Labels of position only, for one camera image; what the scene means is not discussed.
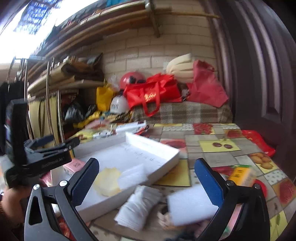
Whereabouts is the white round wireless charger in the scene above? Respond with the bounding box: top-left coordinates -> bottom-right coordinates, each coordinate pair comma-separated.
92,130 -> 114,138

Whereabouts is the red helmet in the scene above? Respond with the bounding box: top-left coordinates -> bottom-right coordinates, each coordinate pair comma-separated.
119,71 -> 146,89

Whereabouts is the shiny red tote bag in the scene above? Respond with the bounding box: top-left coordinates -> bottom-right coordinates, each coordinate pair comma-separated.
123,73 -> 182,117

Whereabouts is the white power bank box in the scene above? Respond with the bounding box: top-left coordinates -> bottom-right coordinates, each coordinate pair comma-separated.
115,120 -> 147,133

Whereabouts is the metal shelf rack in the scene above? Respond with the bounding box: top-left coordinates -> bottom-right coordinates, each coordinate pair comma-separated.
6,56 -> 57,147

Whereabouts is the dark red fabric bag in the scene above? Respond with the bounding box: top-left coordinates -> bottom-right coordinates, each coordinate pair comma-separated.
187,60 -> 229,108

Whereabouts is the plaid covered bench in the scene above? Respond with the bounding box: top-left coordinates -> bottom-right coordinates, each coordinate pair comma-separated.
132,101 -> 233,124

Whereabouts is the pink tissue pack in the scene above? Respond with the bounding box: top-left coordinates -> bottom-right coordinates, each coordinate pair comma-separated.
63,158 -> 85,176

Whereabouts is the yellow shopping bag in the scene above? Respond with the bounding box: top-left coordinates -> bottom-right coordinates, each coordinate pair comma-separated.
96,87 -> 114,111

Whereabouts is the black plastic bag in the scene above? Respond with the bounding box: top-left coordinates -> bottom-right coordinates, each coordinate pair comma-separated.
64,101 -> 97,123

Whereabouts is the white helmet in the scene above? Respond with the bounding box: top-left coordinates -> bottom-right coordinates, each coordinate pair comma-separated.
110,95 -> 130,114

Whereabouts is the pale yellow sponge piece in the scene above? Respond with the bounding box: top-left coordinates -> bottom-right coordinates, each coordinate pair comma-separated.
93,168 -> 121,197

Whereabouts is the cream foam roll stack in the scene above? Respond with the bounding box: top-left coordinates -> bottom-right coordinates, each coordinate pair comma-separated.
166,53 -> 194,83

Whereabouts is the red plastic bag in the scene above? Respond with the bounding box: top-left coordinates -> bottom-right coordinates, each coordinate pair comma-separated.
242,130 -> 275,158

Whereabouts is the fruit pattern tablecloth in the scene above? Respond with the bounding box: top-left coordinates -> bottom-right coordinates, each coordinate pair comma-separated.
87,123 -> 295,240

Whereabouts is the white shallow cardboard box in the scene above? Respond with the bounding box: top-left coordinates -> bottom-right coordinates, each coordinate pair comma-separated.
73,133 -> 180,222

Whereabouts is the dark wooden door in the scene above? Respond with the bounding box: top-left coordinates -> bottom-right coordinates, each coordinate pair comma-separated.
217,1 -> 295,180

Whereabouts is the person's left hand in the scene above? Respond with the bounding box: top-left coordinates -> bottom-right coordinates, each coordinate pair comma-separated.
1,179 -> 47,224

